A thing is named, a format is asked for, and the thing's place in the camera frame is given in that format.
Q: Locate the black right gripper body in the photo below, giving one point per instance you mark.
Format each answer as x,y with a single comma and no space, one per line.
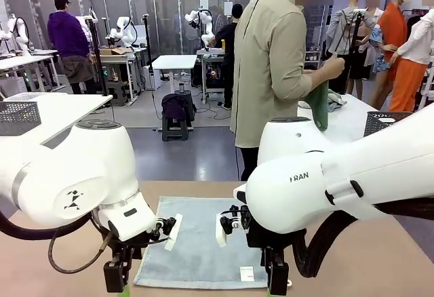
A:
271,241

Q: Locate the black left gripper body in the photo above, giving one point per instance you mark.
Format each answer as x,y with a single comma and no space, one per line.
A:
127,251

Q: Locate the light blue towel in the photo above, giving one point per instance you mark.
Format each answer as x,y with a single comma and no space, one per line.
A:
196,242

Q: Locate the green towel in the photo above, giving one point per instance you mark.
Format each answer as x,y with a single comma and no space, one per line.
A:
318,107

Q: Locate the grey cloth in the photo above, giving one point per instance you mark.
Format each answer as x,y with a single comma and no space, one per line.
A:
335,102

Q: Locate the grey plastic basket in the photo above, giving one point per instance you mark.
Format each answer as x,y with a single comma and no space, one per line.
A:
376,124

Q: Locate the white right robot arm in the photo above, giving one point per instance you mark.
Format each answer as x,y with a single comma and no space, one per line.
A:
305,192

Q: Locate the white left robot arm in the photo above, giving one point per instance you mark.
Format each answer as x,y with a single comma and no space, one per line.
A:
84,161

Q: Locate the person's right forearm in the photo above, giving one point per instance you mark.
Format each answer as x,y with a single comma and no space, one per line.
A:
315,83

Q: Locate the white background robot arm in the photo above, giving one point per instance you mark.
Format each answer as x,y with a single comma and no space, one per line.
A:
205,29
127,34
20,36

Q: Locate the grey perforated basket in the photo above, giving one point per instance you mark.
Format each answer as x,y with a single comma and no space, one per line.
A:
20,117

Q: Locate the person's right hand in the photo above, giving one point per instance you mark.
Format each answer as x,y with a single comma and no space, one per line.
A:
334,68

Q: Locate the grey step stool under backpack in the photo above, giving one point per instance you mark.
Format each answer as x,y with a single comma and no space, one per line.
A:
174,131

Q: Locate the white table with square legs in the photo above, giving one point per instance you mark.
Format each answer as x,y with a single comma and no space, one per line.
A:
346,124

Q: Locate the black purple backpack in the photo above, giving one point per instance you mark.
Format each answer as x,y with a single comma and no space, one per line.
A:
176,105

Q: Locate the person in beige shirt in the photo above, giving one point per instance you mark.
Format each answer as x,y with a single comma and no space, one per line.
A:
264,73

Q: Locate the grey tumbler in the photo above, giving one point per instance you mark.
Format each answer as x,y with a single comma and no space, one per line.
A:
182,87

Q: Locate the wooden shoe shelf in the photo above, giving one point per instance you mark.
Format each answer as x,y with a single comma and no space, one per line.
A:
313,58

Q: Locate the white framed workbench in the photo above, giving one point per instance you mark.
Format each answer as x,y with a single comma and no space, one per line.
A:
118,60

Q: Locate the white height-adjustable desk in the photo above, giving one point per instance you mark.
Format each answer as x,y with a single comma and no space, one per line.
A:
174,61

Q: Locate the white robot cart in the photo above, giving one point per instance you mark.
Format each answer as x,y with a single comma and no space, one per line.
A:
207,54

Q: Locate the open cardboard box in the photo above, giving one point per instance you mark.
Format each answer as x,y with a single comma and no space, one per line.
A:
113,51

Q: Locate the mannequin in orange trousers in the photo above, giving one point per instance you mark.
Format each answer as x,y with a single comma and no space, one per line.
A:
407,86

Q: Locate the person in black shirt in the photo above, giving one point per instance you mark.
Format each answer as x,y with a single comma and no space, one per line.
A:
229,39

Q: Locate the mannequin in blue dress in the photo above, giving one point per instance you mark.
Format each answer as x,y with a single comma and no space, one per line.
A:
381,56

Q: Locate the black tripod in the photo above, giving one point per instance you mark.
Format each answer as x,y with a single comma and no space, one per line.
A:
352,39

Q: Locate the long white workbench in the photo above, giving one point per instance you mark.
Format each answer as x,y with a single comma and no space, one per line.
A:
20,60

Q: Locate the mannequin in grey jacket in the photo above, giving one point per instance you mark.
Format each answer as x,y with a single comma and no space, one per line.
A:
340,32

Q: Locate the person in purple hoodie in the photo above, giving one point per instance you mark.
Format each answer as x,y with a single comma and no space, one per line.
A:
66,36

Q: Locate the mannequin in orange jacket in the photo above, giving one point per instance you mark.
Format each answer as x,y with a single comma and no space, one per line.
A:
393,29

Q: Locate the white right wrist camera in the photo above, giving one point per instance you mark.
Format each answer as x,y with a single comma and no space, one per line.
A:
222,229

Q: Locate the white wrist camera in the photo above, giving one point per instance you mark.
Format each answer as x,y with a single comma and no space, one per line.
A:
174,232
222,229

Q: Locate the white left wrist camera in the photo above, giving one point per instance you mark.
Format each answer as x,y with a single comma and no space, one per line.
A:
174,232

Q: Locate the black camera pole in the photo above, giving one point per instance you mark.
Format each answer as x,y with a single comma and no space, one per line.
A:
148,49
101,73

